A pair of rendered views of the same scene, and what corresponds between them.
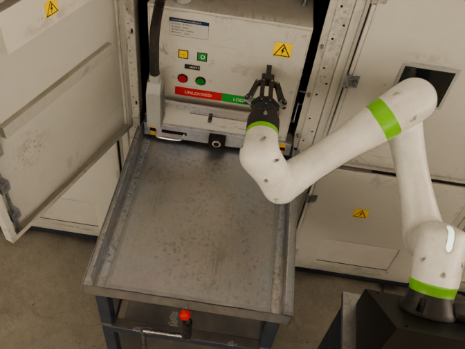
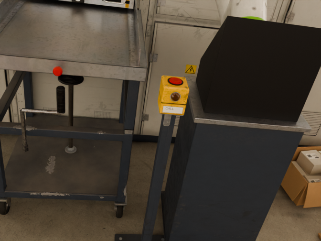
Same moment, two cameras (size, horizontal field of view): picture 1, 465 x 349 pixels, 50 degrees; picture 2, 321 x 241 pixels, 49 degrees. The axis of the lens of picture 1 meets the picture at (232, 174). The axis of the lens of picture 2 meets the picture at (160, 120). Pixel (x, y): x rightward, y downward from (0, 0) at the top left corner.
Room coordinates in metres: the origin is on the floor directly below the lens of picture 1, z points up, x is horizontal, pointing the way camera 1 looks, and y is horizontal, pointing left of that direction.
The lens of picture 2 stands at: (-0.48, -0.09, 1.40)
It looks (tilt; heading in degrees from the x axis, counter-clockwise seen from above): 33 degrees down; 349
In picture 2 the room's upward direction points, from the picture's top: 10 degrees clockwise
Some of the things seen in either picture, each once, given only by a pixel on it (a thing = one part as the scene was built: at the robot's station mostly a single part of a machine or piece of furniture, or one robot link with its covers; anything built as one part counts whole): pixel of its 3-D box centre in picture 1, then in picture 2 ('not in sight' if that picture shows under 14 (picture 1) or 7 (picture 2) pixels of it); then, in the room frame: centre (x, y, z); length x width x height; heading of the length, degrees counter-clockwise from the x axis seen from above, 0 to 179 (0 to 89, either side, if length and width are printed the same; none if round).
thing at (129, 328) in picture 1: (199, 268); (70, 103); (1.02, 0.07, 0.46); 0.64 x 0.58 x 0.66; 0
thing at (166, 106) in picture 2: not in sight; (172, 95); (0.49, -0.30, 0.85); 0.08 x 0.08 x 0.10; 0
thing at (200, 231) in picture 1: (204, 213); (70, 32); (1.02, 0.07, 0.82); 0.68 x 0.62 x 0.06; 0
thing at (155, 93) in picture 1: (156, 100); not in sight; (1.24, 0.28, 1.09); 0.08 x 0.05 x 0.17; 0
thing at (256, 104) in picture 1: (264, 108); not in sight; (1.12, -0.07, 1.23); 0.09 x 0.08 x 0.07; 0
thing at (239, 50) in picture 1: (223, 82); not in sight; (1.31, 0.07, 1.15); 0.48 x 0.01 x 0.48; 90
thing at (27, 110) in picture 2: (165, 338); (42, 120); (0.66, 0.14, 0.60); 0.17 x 0.03 x 0.30; 90
